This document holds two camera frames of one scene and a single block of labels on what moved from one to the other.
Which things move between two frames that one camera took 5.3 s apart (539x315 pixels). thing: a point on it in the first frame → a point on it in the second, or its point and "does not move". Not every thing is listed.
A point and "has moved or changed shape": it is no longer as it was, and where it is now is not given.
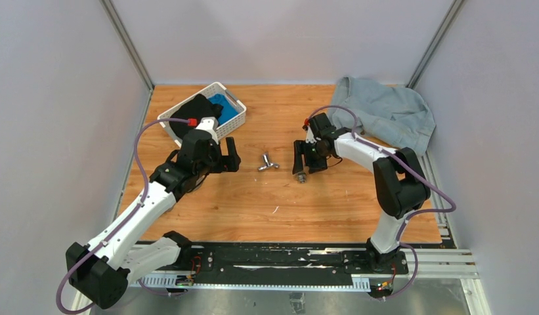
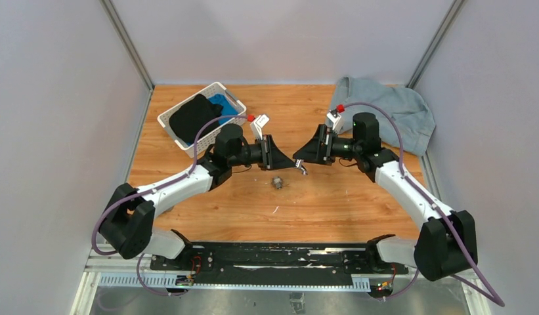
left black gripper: x=234 y=159 → x=271 y=156
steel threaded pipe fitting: x=302 y=177 → x=277 y=182
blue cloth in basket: x=228 y=110 does not move
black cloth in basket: x=197 y=107 does not move
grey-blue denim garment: x=387 y=114 does not move
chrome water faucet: x=268 y=163 has moved or changed shape
